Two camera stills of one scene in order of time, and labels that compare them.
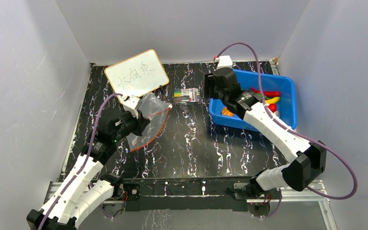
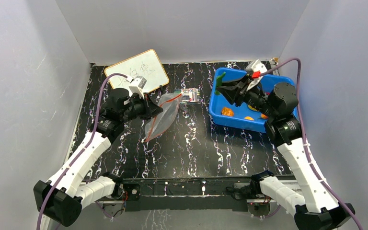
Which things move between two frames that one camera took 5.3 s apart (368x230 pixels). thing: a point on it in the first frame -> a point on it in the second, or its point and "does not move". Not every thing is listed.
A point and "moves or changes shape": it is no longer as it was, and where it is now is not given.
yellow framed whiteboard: x=135 y=76 does not move
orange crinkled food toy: x=225 y=111 does not move
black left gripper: x=141 y=123 -> x=151 y=109
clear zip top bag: x=157 y=110 moves or changes shape
